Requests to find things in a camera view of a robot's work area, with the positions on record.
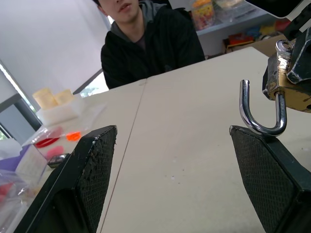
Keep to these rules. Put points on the orange red toy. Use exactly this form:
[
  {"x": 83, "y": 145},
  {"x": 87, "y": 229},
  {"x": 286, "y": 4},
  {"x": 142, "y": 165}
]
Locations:
[{"x": 240, "y": 38}]

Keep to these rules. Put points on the clear plastic bag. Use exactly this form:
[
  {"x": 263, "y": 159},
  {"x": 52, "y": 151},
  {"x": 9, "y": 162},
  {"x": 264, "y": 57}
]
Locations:
[{"x": 85, "y": 119}]

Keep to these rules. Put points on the purple box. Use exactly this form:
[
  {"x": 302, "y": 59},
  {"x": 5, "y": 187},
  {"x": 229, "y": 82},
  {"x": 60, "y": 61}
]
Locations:
[{"x": 12, "y": 163}]

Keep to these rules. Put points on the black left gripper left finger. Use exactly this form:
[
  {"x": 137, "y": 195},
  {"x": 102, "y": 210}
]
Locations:
[{"x": 73, "y": 184}]

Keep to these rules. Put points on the person in black hoodie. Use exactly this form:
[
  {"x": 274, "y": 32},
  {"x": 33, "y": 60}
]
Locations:
[{"x": 150, "y": 46}]

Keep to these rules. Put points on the silver padlock key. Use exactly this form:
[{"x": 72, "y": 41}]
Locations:
[{"x": 281, "y": 50}]

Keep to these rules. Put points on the clear plastic storage container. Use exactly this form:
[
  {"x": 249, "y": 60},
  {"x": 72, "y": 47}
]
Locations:
[{"x": 233, "y": 7}]

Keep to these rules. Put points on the small black block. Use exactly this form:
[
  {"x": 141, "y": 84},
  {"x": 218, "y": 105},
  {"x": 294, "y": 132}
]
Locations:
[{"x": 57, "y": 160}]

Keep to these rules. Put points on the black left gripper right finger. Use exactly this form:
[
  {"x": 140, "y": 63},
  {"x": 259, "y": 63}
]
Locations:
[{"x": 272, "y": 184}]

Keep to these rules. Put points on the jar of colourful candy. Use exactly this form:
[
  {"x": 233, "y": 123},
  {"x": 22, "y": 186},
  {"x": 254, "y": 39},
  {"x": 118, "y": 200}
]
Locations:
[{"x": 202, "y": 14}]

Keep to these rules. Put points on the brass padlock with steel shackle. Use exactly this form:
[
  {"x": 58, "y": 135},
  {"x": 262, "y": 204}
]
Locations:
[{"x": 279, "y": 78}]

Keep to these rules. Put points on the small orange plastic piece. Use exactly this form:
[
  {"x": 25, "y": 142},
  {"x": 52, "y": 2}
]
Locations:
[{"x": 73, "y": 136}]

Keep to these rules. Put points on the white shelf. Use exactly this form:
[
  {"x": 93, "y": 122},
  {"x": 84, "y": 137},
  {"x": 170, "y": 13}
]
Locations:
[{"x": 233, "y": 24}]

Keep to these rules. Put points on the pink plastic piece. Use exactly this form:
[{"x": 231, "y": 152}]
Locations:
[{"x": 55, "y": 151}]

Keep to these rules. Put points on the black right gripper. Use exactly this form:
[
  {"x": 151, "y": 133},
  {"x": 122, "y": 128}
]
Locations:
[{"x": 297, "y": 25}]

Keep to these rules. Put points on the crinkled bag with red pieces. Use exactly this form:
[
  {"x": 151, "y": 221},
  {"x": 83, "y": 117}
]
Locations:
[{"x": 12, "y": 206}]

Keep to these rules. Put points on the brown cardboard box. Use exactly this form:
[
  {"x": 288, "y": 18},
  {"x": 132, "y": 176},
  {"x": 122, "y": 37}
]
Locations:
[{"x": 267, "y": 43}]

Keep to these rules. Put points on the clear plastic box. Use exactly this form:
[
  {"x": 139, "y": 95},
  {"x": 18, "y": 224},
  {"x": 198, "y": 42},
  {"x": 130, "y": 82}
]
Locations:
[{"x": 32, "y": 162}]

